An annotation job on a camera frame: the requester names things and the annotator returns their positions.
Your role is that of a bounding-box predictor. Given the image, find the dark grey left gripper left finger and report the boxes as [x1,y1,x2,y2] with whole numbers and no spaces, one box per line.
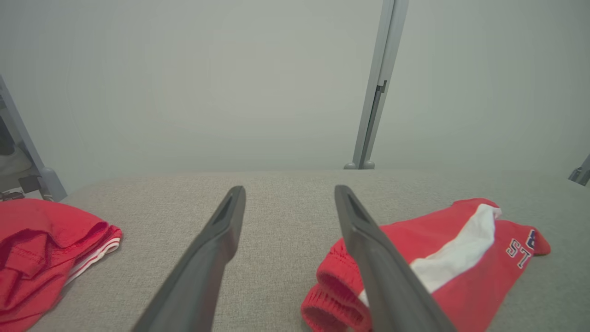
[131,186,246,332]

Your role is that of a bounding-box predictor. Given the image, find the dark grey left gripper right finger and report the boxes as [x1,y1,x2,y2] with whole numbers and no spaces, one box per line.
[334,184,457,332]

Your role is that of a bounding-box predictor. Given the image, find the red shorts with white trim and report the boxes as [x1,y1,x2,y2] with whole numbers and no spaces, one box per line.
[301,198,552,332]

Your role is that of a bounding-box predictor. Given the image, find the red t-shirt with striped cuffs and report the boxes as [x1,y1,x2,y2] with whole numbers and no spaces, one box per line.
[0,198,123,332]

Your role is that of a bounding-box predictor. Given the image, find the grey fabric sofa seat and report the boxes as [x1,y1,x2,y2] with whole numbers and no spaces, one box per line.
[28,168,590,332]

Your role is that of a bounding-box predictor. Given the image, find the grey metal partition post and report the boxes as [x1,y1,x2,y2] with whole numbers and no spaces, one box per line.
[0,76,68,202]
[568,154,590,187]
[343,0,410,170]

